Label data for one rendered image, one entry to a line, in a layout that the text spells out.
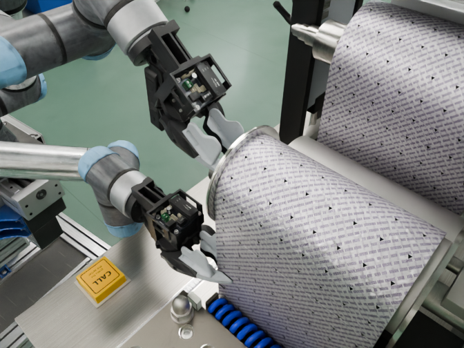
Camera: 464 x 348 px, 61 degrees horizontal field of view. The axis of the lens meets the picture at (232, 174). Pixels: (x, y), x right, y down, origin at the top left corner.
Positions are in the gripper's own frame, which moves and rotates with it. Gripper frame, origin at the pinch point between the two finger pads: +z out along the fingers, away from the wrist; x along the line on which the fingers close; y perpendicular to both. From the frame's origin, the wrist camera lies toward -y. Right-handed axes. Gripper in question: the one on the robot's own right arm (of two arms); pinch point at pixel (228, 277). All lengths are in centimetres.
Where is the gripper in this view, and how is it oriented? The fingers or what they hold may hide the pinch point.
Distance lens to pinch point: 62.5
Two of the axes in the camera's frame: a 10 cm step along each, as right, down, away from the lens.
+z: 7.4, 4.8, -4.8
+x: 6.8, -5.2, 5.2
